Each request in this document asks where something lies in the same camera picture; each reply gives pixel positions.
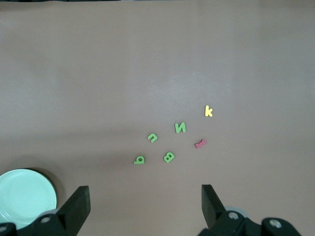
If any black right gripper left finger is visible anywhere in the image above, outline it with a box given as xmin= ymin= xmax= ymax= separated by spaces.
xmin=0 ymin=186 xmax=91 ymax=236

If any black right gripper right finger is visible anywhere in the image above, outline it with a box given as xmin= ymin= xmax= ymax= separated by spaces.
xmin=198 ymin=184 xmax=302 ymax=236

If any green capital letter B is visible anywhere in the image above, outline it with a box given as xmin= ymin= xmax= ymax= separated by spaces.
xmin=162 ymin=151 xmax=176 ymax=164

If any green letter N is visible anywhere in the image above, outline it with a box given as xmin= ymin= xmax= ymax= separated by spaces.
xmin=174 ymin=122 xmax=187 ymax=134

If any green plate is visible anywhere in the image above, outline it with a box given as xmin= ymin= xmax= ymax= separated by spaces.
xmin=0 ymin=169 xmax=58 ymax=225

